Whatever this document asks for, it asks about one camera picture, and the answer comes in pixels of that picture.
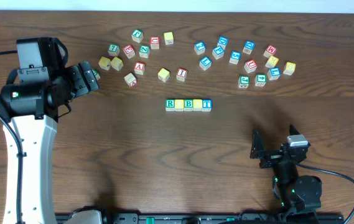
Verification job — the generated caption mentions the green 7 block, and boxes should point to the green 7 block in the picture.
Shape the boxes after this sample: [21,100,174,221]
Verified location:
[108,44,120,57]

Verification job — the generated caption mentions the green V block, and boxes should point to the green V block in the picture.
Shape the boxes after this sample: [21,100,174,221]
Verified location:
[92,69,100,80]

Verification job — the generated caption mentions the tilted red wooden block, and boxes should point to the tilted red wooden block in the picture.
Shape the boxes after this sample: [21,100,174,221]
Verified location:
[124,73,137,87]

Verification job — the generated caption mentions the blue D block right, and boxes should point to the blue D block right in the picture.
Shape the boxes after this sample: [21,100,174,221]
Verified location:
[243,40,255,55]

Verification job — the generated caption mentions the green J block top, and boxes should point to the green J block top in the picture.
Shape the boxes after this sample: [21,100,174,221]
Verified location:
[131,29,144,43]

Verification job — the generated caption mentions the blue D block upper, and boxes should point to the blue D block upper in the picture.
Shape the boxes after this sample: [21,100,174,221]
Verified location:
[217,36,228,49]

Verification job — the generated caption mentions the yellow block centre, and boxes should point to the yellow block centre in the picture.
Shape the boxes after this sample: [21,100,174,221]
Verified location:
[157,68,170,82]

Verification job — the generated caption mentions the green N block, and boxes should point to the green N block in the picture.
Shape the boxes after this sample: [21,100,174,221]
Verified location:
[139,45,150,58]

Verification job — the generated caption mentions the yellow O block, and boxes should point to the yellow O block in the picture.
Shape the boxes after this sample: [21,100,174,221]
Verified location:
[193,99,203,111]
[174,99,184,111]

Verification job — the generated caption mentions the blue T block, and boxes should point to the blue T block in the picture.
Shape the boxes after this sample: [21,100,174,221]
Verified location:
[202,99,212,111]

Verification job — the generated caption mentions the blue L block right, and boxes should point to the blue L block right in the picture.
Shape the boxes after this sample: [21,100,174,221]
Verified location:
[267,67,281,80]

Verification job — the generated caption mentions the red u block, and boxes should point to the red u block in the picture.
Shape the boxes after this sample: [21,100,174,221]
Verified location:
[244,60,258,73]
[150,36,160,49]

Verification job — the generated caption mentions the yellow block far left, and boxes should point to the yellow block far left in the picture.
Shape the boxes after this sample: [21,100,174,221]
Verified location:
[98,57,111,70]

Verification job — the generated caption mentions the green j block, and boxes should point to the green j block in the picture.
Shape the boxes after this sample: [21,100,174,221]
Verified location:
[131,29,144,43]
[238,75,250,88]

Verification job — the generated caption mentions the red A block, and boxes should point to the red A block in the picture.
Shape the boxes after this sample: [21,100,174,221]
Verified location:
[134,62,146,75]

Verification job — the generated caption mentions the red E block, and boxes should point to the red E block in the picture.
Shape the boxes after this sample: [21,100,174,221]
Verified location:
[123,45,136,59]

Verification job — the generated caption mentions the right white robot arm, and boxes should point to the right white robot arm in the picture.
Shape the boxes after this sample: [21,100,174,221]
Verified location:
[250,125,322,222]

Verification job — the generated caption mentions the yellow K block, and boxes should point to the yellow K block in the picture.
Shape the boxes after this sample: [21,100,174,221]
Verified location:
[265,55,279,68]

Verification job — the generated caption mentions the green J block right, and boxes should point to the green J block right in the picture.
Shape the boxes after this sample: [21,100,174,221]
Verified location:
[238,75,250,88]

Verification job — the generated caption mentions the red I block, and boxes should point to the red I block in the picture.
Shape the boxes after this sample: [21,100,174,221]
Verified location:
[176,68,188,82]

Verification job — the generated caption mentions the yellow block top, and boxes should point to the yellow block top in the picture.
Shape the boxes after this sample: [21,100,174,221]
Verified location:
[164,32,174,45]

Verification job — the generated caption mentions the red M block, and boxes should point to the red M block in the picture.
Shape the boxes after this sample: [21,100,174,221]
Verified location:
[263,45,277,58]

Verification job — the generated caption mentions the red U block right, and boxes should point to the red U block right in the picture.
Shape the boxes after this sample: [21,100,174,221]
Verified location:
[244,60,258,73]

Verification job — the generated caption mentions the blue 2 block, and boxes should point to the blue 2 block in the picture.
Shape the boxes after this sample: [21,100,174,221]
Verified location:
[194,41,206,55]

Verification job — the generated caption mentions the red U block top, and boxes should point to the red U block top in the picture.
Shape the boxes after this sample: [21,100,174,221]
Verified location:
[150,36,160,49]

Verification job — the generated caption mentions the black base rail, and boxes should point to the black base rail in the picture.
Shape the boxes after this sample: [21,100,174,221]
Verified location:
[55,212,345,224]

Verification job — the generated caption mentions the blue 5 block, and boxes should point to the blue 5 block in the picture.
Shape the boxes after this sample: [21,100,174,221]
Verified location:
[229,51,241,65]

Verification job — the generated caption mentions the blue P block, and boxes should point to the blue P block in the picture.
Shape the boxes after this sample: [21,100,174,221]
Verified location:
[212,46,225,60]

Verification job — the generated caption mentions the green B block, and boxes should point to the green B block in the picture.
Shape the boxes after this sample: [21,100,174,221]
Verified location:
[184,99,193,111]

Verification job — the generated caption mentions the green R block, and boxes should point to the green R block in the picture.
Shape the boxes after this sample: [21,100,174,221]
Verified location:
[165,99,175,111]

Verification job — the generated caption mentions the yellow block beside left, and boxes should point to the yellow block beside left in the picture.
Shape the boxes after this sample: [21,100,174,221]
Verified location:
[111,57,124,71]

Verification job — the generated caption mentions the green 4 block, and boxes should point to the green 4 block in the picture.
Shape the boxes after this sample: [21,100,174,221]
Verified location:
[255,73,267,86]

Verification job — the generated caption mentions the yellow G block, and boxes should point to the yellow G block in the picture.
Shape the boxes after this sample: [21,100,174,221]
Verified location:
[283,62,296,75]

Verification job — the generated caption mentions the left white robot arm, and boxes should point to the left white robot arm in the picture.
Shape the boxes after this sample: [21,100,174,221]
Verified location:
[0,37,99,223]

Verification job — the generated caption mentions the blue L block left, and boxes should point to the blue L block left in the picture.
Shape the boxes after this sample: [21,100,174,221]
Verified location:
[199,56,212,71]

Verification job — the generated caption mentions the blue d block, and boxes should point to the blue d block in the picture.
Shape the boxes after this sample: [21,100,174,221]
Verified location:
[217,36,228,49]
[243,40,255,55]

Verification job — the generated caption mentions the blue l block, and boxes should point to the blue l block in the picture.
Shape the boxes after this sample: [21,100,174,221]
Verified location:
[267,67,281,80]
[199,56,212,71]

